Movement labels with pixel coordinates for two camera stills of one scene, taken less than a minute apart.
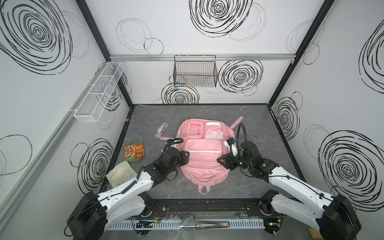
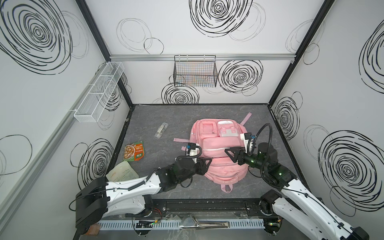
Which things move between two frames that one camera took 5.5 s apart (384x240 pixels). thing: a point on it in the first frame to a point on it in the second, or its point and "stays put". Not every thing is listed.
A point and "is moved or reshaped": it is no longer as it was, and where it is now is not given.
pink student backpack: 204,140 is moved or reshaped
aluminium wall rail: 263,56 stays put
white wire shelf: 96,97 stays put
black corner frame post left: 102,44 stays put
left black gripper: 183,157 to 197,165
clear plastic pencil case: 161,130 stays put
